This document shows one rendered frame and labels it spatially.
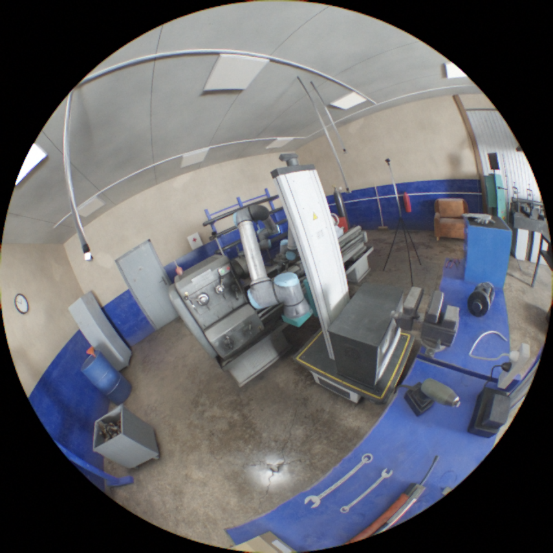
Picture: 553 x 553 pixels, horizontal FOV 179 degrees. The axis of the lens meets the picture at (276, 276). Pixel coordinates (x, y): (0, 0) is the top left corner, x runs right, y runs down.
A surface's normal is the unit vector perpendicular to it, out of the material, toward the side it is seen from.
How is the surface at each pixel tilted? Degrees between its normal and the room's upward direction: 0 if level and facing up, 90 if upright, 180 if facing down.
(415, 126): 90
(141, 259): 90
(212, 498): 0
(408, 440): 0
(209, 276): 90
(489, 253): 90
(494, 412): 0
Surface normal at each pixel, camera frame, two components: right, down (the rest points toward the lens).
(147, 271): 0.55, 0.14
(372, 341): -0.34, -0.86
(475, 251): -0.76, 0.48
